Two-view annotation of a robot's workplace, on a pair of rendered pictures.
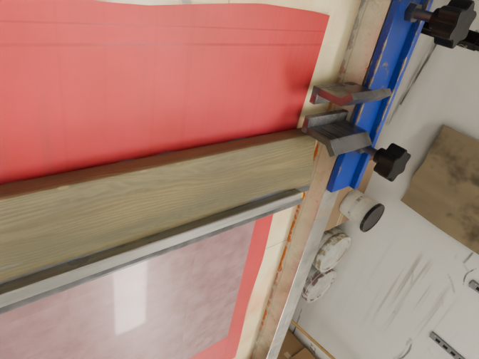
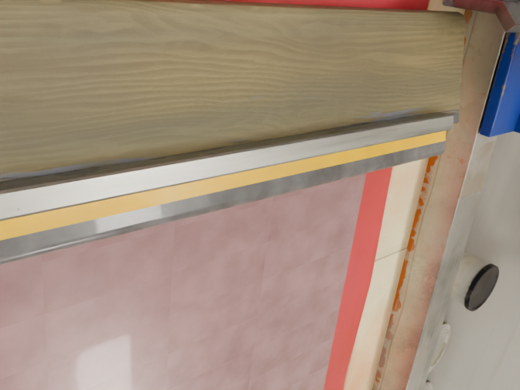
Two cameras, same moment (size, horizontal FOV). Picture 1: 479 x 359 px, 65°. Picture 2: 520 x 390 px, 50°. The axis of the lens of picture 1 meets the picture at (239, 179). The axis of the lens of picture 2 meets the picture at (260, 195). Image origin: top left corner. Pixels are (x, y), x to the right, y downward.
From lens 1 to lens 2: 15 cm
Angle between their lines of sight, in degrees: 8
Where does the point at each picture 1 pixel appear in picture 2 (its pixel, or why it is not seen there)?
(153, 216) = (214, 109)
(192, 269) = (261, 282)
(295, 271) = (427, 302)
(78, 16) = not seen: outside the picture
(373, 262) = (489, 361)
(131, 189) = (176, 36)
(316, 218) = (461, 193)
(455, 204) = not seen: outside the picture
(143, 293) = (179, 320)
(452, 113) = not seen: outside the picture
